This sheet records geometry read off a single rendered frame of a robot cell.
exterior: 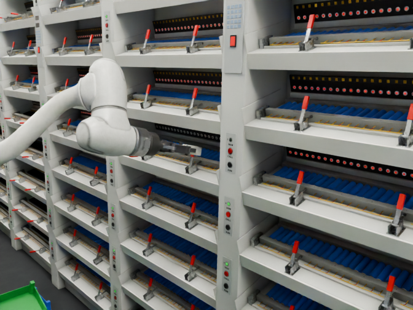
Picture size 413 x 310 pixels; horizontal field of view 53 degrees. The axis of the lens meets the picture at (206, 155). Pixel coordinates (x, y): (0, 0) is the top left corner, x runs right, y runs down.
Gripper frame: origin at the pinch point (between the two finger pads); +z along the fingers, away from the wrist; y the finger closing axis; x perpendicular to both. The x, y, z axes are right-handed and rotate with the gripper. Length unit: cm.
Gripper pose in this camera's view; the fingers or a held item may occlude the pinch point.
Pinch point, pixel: (192, 149)
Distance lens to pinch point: 141.0
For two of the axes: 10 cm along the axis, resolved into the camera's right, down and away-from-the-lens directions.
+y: 6.8, 1.6, -7.1
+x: 1.8, -9.8, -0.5
